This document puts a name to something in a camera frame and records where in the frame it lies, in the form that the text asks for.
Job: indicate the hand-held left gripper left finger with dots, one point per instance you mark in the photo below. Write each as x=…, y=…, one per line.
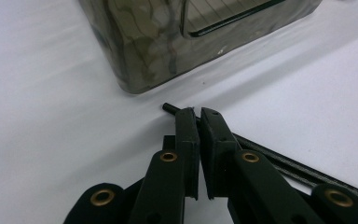
x=188, y=140

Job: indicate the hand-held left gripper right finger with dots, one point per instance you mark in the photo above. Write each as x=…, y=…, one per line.
x=216, y=146

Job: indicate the smoky clear plastic bin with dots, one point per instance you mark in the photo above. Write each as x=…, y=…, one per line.
x=143, y=56

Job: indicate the white table sheet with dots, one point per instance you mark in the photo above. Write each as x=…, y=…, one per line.
x=43, y=124

